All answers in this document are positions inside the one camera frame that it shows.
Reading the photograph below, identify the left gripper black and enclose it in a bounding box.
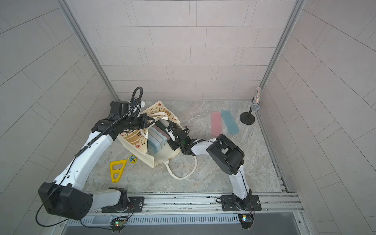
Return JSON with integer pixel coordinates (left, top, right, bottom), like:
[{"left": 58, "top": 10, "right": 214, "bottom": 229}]
[{"left": 121, "top": 114, "right": 157, "bottom": 131}]

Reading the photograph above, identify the pink translucent pencil case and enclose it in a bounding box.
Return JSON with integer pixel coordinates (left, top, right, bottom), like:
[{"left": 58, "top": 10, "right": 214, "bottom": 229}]
[{"left": 211, "top": 112, "right": 223, "bottom": 137}]

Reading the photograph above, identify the teal translucent pencil case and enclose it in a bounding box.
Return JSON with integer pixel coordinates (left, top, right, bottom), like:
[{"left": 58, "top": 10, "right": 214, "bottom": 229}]
[{"left": 221, "top": 110, "right": 240, "bottom": 135}]

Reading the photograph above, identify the pale mint pencil case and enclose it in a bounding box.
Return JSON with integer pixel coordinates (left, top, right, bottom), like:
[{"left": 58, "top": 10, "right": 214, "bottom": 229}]
[{"left": 148, "top": 127, "right": 167, "bottom": 148}]

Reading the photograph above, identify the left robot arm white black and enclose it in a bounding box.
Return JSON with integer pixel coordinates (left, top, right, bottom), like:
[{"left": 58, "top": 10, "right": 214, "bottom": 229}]
[{"left": 38, "top": 114, "right": 155, "bottom": 220}]

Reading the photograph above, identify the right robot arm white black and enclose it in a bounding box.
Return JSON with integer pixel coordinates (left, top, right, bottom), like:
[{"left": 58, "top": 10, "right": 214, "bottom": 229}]
[{"left": 165, "top": 121, "right": 252, "bottom": 211}]

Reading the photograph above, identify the dark green pencil case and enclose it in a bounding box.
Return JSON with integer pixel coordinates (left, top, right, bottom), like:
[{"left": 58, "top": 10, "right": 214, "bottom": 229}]
[{"left": 155, "top": 121, "right": 169, "bottom": 134}]

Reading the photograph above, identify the grey teal pencil case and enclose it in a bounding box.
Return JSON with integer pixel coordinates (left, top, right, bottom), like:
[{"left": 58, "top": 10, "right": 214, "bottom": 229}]
[{"left": 147, "top": 136, "right": 162, "bottom": 155}]

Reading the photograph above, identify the small round yellow sticker toy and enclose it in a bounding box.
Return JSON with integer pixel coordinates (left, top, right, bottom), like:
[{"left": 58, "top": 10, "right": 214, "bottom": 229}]
[{"left": 128, "top": 155, "right": 138, "bottom": 164}]

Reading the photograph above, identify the yellow triangular plastic tool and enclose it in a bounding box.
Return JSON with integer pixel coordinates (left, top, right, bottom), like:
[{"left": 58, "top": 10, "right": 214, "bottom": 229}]
[{"left": 110, "top": 160, "right": 128, "bottom": 183}]

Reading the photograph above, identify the glitter microphone on stand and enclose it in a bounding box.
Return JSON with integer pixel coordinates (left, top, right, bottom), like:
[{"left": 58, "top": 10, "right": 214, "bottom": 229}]
[{"left": 240, "top": 87, "right": 261, "bottom": 125}]

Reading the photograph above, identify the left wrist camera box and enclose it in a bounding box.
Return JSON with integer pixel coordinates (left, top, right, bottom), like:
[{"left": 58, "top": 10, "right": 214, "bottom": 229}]
[{"left": 110, "top": 101, "right": 130, "bottom": 116}]

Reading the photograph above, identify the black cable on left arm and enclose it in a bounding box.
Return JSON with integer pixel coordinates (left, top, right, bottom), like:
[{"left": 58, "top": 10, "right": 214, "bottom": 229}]
[{"left": 35, "top": 86, "right": 144, "bottom": 227}]

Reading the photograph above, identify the left circuit board with wires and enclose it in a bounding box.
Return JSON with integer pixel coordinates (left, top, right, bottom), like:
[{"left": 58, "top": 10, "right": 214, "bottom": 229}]
[{"left": 110, "top": 216, "right": 128, "bottom": 233}]

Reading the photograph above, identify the circuit board with wires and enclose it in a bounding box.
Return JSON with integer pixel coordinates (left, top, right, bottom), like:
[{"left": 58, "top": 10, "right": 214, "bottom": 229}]
[
  {"left": 110, "top": 216, "right": 128, "bottom": 233},
  {"left": 238, "top": 213, "right": 254, "bottom": 229}
]

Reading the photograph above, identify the right circuit board with wires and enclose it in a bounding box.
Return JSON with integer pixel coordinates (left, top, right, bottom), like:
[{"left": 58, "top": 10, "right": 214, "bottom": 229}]
[{"left": 238, "top": 213, "right": 254, "bottom": 229}]

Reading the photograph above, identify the aluminium mounting rail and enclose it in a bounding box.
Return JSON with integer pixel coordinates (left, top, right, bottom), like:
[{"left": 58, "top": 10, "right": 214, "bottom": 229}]
[{"left": 57, "top": 192, "right": 303, "bottom": 216}]

